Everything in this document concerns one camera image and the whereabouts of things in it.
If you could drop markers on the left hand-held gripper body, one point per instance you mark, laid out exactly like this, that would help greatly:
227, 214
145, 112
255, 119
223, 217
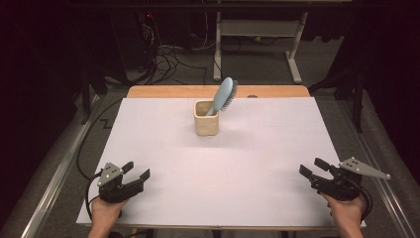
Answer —
114, 190

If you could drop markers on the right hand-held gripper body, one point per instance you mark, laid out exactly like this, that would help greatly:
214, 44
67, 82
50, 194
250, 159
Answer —
340, 188

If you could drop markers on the beige square cup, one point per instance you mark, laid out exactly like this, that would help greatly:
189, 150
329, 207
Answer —
206, 127

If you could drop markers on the light blue hairbrush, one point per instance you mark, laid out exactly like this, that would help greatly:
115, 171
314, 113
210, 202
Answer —
222, 94

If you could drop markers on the person's right hand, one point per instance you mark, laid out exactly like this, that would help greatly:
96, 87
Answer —
346, 211

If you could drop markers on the person's left hand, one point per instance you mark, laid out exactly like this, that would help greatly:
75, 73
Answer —
104, 214

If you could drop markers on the black tripod stand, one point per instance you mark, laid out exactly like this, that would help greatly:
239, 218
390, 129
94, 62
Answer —
86, 95
358, 99

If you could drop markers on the white paper sheet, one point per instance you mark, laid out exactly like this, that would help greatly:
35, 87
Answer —
231, 172

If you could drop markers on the wooden table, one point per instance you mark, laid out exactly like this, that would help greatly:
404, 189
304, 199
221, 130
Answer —
165, 91

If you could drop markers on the aluminium floor rail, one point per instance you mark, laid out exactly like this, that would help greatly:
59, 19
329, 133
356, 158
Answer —
56, 178
379, 139

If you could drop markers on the white metal stand frame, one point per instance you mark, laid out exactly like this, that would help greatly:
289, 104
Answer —
257, 28

